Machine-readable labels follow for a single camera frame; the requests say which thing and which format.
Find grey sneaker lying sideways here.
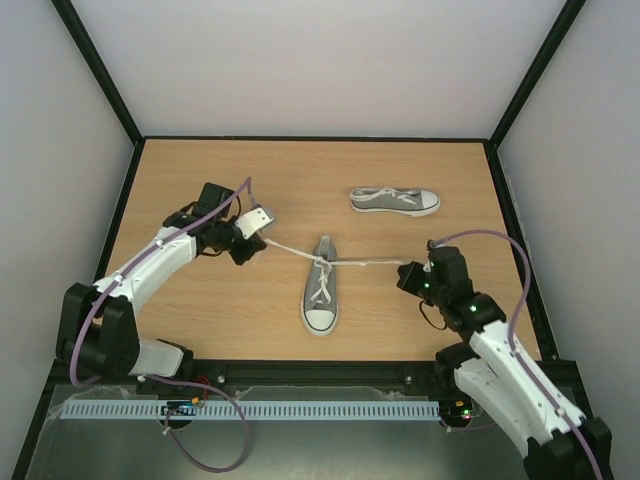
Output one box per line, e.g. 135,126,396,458
350,187,441,218

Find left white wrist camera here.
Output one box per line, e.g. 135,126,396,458
235,206,276,240

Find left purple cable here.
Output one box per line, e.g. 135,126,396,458
68,176,259,474

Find light blue cable duct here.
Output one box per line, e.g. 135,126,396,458
60,400,440,422

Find black aluminium frame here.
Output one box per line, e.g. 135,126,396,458
12,1,592,479

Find left circuit board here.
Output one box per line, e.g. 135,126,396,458
159,397,206,417

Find grey sneaker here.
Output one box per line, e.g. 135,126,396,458
254,235,416,337

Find circuit board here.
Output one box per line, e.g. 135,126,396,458
159,397,206,417
438,397,480,418

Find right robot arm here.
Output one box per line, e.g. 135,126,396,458
397,246,612,479

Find right circuit board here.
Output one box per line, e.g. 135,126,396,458
438,397,480,418

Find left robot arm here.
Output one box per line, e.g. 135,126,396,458
55,180,275,386

